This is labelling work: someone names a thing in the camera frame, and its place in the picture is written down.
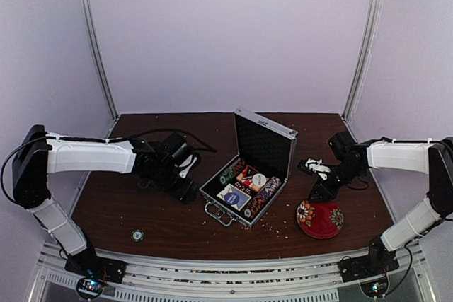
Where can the red playing card box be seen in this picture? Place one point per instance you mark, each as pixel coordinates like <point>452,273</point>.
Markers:
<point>245,177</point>

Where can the right aluminium frame post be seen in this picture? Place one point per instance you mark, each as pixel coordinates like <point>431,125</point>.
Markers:
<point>364,55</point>

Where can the purple small blind button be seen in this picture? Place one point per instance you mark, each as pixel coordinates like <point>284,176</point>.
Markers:
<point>231,198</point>

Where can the blue orange chip stack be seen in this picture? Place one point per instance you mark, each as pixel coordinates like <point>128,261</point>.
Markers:
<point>262,197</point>

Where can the aluminium poker case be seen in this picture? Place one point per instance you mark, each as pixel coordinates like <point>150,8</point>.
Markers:
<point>265,145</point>

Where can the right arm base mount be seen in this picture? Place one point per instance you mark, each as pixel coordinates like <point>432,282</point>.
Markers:
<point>368,270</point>

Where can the green poker chip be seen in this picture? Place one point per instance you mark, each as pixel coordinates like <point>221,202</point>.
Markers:
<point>137,236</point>

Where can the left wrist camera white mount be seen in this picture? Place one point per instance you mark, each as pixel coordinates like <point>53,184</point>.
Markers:
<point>187,165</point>

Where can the left aluminium frame post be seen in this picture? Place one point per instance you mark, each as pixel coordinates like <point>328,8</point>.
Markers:
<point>97,58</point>

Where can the red black chip stack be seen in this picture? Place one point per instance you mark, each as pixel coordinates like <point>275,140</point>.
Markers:
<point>237,167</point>

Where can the aluminium frame post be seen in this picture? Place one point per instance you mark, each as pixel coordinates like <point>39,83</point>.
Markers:
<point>97,58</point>
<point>364,55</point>

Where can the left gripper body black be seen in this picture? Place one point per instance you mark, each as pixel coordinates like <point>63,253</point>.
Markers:
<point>182,193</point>

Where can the blue playing card box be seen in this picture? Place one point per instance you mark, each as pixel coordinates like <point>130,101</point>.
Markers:
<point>244,198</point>

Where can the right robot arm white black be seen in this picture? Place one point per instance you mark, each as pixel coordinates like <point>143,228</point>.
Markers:
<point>419,169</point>

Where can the green chip stack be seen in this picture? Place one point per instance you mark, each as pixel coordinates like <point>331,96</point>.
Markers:
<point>226,177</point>

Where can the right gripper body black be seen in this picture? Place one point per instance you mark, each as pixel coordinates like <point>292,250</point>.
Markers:
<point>332,191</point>

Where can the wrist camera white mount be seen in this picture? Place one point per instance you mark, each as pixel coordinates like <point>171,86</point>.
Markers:
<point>187,165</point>
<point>314,167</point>

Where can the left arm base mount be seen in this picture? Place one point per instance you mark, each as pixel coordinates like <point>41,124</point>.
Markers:
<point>94,282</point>

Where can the front aluminium rail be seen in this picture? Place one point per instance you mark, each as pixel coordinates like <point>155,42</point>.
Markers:
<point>312,278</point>

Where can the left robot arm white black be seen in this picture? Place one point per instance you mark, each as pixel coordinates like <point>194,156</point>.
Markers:
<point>163,165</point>

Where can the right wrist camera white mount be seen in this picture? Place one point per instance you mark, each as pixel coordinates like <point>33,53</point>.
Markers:
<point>314,167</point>

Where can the white dealer button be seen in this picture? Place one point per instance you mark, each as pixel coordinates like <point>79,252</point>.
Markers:
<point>259,180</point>

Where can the red floral plate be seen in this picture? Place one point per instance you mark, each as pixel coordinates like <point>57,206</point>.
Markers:
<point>320,220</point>

